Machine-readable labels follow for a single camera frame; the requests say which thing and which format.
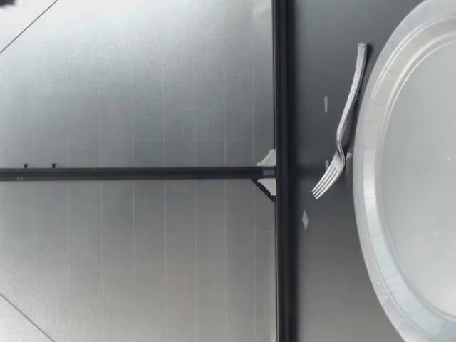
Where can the silver metal fork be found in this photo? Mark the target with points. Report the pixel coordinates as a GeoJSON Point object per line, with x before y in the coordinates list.
{"type": "Point", "coordinates": [351, 99]}

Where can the white round plate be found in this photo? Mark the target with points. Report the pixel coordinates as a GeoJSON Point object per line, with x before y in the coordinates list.
{"type": "Point", "coordinates": [413, 171]}

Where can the black frame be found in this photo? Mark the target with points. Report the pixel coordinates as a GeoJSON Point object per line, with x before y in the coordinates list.
{"type": "Point", "coordinates": [283, 107]}

